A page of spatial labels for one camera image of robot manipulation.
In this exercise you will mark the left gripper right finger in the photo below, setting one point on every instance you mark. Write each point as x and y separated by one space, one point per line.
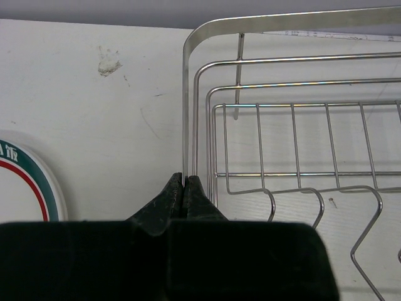
212 258

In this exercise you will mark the white plate green rim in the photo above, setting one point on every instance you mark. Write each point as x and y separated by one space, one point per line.
29 189

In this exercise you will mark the wire dish rack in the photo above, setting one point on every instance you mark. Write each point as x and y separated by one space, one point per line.
287 118

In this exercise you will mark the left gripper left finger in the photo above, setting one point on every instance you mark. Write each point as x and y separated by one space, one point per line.
90 260

